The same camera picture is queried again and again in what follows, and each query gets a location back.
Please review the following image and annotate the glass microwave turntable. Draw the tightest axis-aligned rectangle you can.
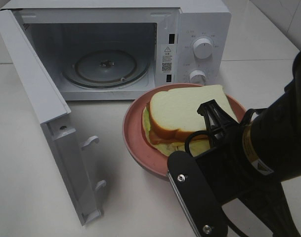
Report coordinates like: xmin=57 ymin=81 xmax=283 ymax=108
xmin=62 ymin=49 xmax=151 ymax=89

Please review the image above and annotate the pink round plate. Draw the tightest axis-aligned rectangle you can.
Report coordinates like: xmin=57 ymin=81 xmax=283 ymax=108
xmin=123 ymin=83 xmax=246 ymax=179

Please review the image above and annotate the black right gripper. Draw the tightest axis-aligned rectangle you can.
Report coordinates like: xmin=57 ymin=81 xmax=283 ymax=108
xmin=187 ymin=99 xmax=301 ymax=237

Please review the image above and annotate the white upper power knob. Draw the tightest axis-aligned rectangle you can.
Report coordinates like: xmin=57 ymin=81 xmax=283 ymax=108
xmin=192 ymin=37 xmax=214 ymax=59

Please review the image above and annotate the white microwave door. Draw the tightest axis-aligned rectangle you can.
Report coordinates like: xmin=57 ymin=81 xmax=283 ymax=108
xmin=0 ymin=10 xmax=106 ymax=226

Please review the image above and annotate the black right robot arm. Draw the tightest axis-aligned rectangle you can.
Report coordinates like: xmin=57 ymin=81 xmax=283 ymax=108
xmin=187 ymin=51 xmax=301 ymax=237

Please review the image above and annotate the white microwave oven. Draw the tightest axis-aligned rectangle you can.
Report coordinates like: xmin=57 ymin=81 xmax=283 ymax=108
xmin=0 ymin=0 xmax=231 ymax=101

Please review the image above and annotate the white lower timer knob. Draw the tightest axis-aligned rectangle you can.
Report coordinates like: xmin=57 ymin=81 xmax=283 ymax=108
xmin=189 ymin=70 xmax=206 ymax=85

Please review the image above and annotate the white bread sandwich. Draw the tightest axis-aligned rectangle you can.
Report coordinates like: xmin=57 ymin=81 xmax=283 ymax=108
xmin=141 ymin=84 xmax=237 ymax=157

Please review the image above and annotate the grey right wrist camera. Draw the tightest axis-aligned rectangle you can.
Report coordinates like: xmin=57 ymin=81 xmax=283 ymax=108
xmin=167 ymin=151 xmax=228 ymax=237

